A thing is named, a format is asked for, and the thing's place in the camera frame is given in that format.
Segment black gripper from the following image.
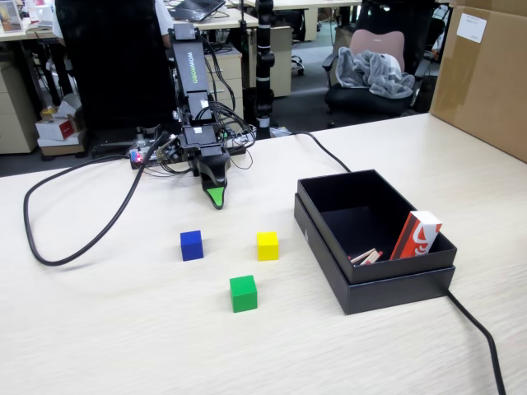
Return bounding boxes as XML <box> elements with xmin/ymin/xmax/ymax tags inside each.
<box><xmin>193</xmin><ymin>143</ymin><xmax>231</xmax><ymax>211</ymax></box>

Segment green cube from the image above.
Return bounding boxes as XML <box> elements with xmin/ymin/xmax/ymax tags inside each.
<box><xmin>229</xmin><ymin>275</ymin><xmax>259</xmax><ymax>314</ymax></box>

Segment blue cube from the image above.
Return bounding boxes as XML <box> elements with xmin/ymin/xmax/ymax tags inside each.
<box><xmin>180</xmin><ymin>230</ymin><xmax>205</xmax><ymax>262</ymax></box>

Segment yellow cube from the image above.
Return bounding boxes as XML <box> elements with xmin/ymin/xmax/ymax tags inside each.
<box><xmin>256</xmin><ymin>230</ymin><xmax>280</xmax><ymax>262</ymax></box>

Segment control board with red LED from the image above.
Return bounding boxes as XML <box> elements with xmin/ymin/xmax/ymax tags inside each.
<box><xmin>128</xmin><ymin>144</ymin><xmax>161</xmax><ymax>170</ymax></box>

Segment black jointed pole white rings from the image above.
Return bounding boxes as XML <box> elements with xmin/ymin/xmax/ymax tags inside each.
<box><xmin>253</xmin><ymin>0</ymin><xmax>276</xmax><ymax>139</ymax></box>

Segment thin black stand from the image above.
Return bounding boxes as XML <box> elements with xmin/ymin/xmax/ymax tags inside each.
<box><xmin>238</xmin><ymin>0</ymin><xmax>251</xmax><ymax>90</ymax></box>

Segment black open box tray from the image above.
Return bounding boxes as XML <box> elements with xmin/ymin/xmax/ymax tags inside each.
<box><xmin>296</xmin><ymin>168</ymin><xmax>459</xmax><ymax>285</ymax></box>

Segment beige side cabinet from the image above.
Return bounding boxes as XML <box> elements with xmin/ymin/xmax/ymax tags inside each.
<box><xmin>269</xmin><ymin>25</ymin><xmax>294</xmax><ymax>99</ymax></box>

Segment large black office chair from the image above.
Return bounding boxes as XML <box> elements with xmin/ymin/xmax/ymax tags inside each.
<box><xmin>54</xmin><ymin>0</ymin><xmax>179</xmax><ymax>160</ymax></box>

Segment flat brown cardboard box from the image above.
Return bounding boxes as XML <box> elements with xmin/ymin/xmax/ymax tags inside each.
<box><xmin>37</xmin><ymin>135</ymin><xmax>88</xmax><ymax>158</ymax></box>

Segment beige desk with laptop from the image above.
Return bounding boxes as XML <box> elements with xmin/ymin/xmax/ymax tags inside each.
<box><xmin>164</xmin><ymin>7</ymin><xmax>260</xmax><ymax>32</ymax></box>

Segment white red carton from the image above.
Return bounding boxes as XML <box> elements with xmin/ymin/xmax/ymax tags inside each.
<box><xmin>35</xmin><ymin>116</ymin><xmax>82</xmax><ymax>145</ymax></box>

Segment person in white shirt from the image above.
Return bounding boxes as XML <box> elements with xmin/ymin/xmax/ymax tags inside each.
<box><xmin>52</xmin><ymin>0</ymin><xmax>179</xmax><ymax>40</ymax></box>

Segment black laptop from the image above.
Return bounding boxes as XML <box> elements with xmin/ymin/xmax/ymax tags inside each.
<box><xmin>169</xmin><ymin>0</ymin><xmax>226</xmax><ymax>22</ymax></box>

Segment grey blanket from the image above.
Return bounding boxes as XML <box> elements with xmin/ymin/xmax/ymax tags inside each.
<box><xmin>335</xmin><ymin>47</ymin><xmax>416</xmax><ymax>100</ymax></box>

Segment beige empty desk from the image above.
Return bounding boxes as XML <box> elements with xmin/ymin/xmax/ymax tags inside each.
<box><xmin>263</xmin><ymin>0</ymin><xmax>363</xmax><ymax>42</ymax></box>

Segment red white matchbox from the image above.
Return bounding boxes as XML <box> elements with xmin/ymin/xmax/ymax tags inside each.
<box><xmin>389</xmin><ymin>210</ymin><xmax>444</xmax><ymax>261</ymax></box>

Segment black open box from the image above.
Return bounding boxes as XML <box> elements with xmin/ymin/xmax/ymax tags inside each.
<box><xmin>293</xmin><ymin>193</ymin><xmax>457</xmax><ymax>316</ymax></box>

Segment pink office chair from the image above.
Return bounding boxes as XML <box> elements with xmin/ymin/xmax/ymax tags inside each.
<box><xmin>322</xmin><ymin>28</ymin><xmax>425</xmax><ymax>128</ymax></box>

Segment wide beige drawer cabinet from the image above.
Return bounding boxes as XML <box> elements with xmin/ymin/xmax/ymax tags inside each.
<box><xmin>0</xmin><ymin>61</ymin><xmax>40</xmax><ymax>156</ymax></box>

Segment beige desk with books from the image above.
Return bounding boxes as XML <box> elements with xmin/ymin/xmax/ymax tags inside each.
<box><xmin>0</xmin><ymin>16</ymin><xmax>63</xmax><ymax>43</ymax></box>

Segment large brown cardboard box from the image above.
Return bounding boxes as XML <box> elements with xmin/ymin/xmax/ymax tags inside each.
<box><xmin>428</xmin><ymin>0</ymin><xmax>527</xmax><ymax>164</ymax></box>

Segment white label sticker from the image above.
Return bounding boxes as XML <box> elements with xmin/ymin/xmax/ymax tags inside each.
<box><xmin>455</xmin><ymin>12</ymin><xmax>487</xmax><ymax>44</ymax></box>

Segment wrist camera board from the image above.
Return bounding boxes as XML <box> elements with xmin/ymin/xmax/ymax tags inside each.
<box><xmin>157</xmin><ymin>137</ymin><xmax>183</xmax><ymax>165</ymax></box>

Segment thin black wire bundle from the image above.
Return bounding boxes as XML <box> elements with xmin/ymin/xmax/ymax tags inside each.
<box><xmin>192</xmin><ymin>35</ymin><xmax>257</xmax><ymax>178</ymax></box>

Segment thick black camera cable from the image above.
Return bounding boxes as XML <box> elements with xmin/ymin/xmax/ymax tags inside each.
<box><xmin>23</xmin><ymin>131</ymin><xmax>170</xmax><ymax>267</ymax></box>

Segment picture frame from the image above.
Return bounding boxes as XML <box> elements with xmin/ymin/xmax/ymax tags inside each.
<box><xmin>0</xmin><ymin>0</ymin><xmax>24</xmax><ymax>33</ymax></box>

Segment thick black power cable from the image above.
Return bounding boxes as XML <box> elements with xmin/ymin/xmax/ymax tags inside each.
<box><xmin>283</xmin><ymin>130</ymin><xmax>507</xmax><ymax>395</ymax></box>

